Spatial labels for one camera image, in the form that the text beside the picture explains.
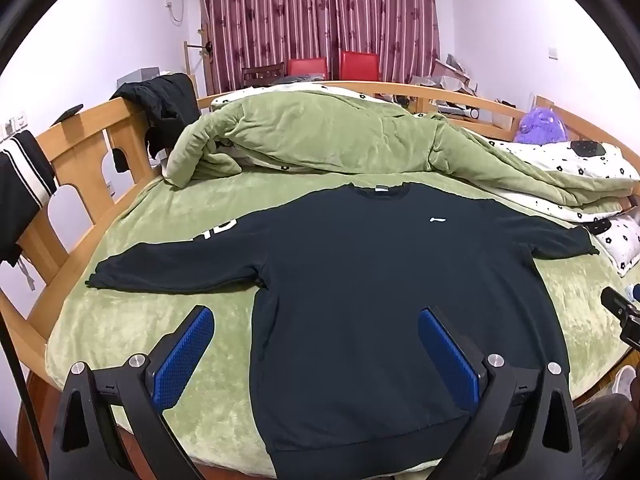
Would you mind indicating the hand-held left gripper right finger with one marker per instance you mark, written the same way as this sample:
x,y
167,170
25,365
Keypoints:
x,y
447,355

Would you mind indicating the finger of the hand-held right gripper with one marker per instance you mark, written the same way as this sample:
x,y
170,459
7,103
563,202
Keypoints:
x,y
614,300

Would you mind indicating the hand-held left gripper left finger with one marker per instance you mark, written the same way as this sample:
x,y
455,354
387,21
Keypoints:
x,y
182,355

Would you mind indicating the black long-sleeve sweatshirt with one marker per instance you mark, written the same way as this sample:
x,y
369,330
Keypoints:
x,y
350,285

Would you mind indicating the green plush bed sheet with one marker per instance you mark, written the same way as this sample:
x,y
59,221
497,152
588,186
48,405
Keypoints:
x,y
150,320

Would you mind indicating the white shoe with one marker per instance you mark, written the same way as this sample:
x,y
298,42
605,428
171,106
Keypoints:
x,y
625,380

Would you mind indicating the white flower print pillow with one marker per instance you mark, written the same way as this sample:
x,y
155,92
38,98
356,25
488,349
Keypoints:
x,y
620,245

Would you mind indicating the person's trouser leg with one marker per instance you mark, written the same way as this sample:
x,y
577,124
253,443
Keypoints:
x,y
605,430

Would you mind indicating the purple plush toy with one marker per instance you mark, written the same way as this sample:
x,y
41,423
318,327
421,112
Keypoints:
x,y
540,122

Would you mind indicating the black white striped garment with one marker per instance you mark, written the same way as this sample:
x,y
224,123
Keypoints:
x,y
20,170

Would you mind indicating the black jacket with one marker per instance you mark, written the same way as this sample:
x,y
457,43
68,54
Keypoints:
x,y
160,100

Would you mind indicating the green quilt with flower lining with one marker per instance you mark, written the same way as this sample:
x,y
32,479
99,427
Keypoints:
x,y
325,130

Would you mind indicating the black phone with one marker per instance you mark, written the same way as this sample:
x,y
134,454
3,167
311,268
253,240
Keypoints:
x,y
67,112

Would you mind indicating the pile of cardboard boxes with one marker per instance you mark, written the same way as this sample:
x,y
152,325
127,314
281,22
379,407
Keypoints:
x,y
442,77

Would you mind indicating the dark wooden chair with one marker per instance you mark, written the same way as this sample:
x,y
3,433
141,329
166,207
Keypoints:
x,y
260,74

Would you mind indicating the wooden coat rack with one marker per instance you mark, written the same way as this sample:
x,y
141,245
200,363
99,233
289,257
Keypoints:
x,y
204,60

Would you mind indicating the red chair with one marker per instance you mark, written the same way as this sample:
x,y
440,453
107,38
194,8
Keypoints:
x,y
357,64
306,67

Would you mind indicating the dark red patterned curtain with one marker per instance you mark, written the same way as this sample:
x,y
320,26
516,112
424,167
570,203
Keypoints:
x,y
300,10

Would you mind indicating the wooden bed frame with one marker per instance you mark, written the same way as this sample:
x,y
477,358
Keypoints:
x,y
75,160

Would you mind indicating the white wall socket panel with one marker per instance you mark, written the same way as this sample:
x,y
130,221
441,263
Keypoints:
x,y
12,125

